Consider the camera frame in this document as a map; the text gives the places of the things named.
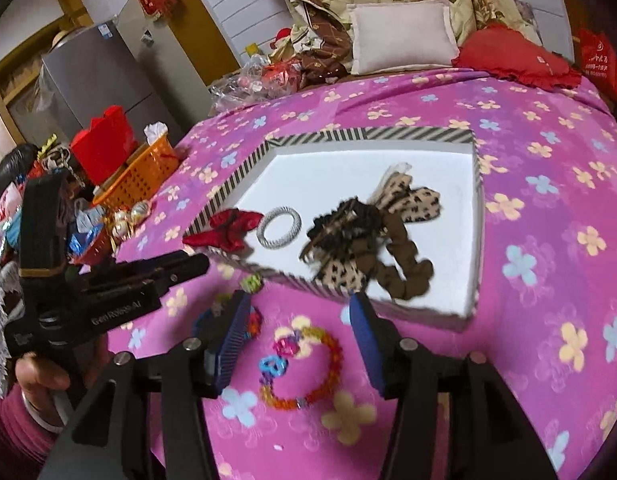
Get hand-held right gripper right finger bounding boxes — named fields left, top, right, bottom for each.
left=349, top=291, right=559, bottom=480

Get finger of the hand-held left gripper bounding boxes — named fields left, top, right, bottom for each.
left=88, top=252, right=210, bottom=296

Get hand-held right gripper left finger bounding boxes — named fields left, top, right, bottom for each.
left=38, top=290, right=254, bottom=480

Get colourful plastic bead bracelet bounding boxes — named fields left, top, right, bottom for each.
left=258, top=327, right=344, bottom=411

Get red shiny bow hair clip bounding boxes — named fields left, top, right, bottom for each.
left=182, top=208, right=265, bottom=253

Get green flower bead bracelet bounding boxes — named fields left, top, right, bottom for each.
left=192, top=274, right=265, bottom=342

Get brown scrunchie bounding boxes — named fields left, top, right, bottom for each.
left=373, top=210, right=435, bottom=303

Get black lace hair scrunchie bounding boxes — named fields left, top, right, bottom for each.
left=301, top=199, right=386, bottom=263

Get grey white braided hair tie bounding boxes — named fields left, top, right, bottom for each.
left=257, top=206, right=303, bottom=249

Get leopard print bow hair tie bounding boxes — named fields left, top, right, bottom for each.
left=308, top=162, right=444, bottom=293

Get striped shallow cardboard box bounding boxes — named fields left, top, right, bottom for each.
left=181, top=127, right=486, bottom=333

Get person's left hand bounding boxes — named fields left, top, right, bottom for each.
left=14, top=350, right=72, bottom=413

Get blue plastic bag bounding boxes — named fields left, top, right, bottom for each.
left=68, top=210, right=109, bottom=256

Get white lace cloth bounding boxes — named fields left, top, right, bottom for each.
left=0, top=260, right=26, bottom=386

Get orange plastic basket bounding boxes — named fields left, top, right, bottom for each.
left=92, top=135, right=180, bottom=213

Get red paper gift bag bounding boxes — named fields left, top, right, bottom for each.
left=70, top=105, right=139, bottom=186

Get grey refrigerator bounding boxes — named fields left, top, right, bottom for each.
left=41, top=0, right=212, bottom=135

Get clear plastic bags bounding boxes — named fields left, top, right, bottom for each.
left=208, top=55, right=305, bottom=117

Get brown wooden door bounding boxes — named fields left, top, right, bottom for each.
left=171, top=0, right=242, bottom=89

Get red plush toy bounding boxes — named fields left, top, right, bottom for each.
left=268, top=27, right=300, bottom=61

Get brown patterned quilt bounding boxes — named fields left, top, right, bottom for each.
left=283, top=0, right=355, bottom=86

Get white pillow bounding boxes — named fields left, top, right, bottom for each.
left=347, top=1, right=460, bottom=77

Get red ruffled pillow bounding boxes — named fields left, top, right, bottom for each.
left=452, top=24, right=583, bottom=92

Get red tote bag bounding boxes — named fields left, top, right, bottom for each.
left=573, top=27, right=617, bottom=107

